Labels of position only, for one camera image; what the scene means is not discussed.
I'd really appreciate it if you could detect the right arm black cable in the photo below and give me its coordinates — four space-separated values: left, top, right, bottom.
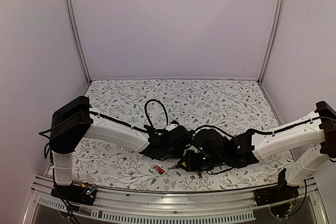
194 113 336 141

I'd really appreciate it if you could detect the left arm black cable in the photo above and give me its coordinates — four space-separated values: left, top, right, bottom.
38 99 169 159

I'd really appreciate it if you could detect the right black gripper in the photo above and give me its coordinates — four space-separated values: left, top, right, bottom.
177 151 226 174

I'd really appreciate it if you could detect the left aluminium frame post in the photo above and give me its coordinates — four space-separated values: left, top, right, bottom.
64 0 92 85

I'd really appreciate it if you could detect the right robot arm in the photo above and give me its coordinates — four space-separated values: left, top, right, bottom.
176 101 335 201

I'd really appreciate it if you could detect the upper red AAA battery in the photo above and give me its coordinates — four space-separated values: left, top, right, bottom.
154 166 165 175

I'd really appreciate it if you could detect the floral patterned table mat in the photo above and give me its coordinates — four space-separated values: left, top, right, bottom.
72 80 294 193

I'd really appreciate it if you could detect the front aluminium rail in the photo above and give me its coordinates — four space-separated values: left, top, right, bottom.
25 182 326 224

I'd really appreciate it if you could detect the black-faced white remote control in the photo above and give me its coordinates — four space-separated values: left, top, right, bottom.
152 165 175 177

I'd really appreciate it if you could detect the aluminium frame post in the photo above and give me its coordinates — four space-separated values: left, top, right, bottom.
258 0 285 85
64 0 92 85

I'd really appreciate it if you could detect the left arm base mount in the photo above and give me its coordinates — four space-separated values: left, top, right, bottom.
51 183 97 206

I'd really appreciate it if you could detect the right aluminium frame post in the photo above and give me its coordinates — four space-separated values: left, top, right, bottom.
258 0 285 85

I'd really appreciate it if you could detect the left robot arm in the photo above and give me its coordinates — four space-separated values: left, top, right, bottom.
49 96 191 200

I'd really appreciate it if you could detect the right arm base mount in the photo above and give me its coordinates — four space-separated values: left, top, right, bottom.
254 185 299 219

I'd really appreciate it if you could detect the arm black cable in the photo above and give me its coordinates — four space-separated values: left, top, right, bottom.
38 99 169 159
194 113 336 141

